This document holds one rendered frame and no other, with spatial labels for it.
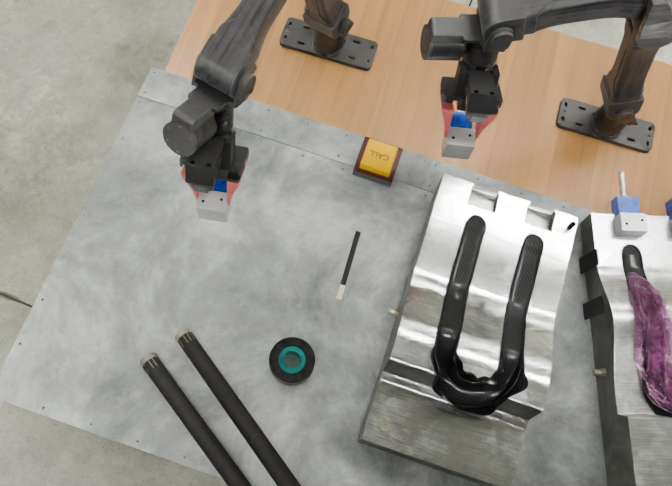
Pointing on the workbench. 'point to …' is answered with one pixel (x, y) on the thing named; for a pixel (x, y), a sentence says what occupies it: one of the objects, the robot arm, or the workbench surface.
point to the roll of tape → (295, 355)
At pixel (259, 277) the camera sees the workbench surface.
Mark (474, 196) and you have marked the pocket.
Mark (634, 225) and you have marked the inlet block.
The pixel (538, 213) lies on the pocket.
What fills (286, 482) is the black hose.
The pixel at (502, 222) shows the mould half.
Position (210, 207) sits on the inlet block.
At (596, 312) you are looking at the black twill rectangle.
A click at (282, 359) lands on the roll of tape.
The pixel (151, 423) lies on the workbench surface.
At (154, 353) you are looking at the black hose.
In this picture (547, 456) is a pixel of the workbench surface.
